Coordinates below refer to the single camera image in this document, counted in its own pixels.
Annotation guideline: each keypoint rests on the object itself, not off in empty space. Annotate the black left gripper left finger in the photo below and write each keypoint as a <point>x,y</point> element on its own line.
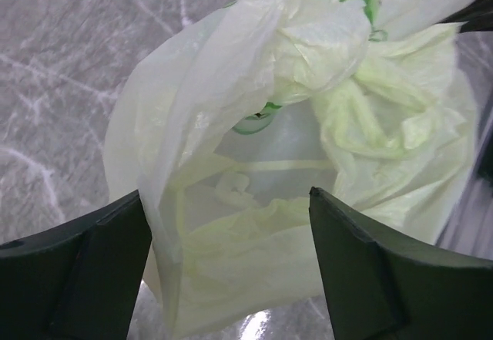
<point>79,280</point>

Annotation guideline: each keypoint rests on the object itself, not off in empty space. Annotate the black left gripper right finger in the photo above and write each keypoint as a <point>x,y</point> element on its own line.
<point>382,284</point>

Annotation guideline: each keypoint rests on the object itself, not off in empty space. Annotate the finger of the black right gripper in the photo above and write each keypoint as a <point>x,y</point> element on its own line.
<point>476,17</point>

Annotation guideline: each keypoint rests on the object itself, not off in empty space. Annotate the pale green avocado plastic bag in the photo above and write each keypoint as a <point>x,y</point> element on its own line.
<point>226,127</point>

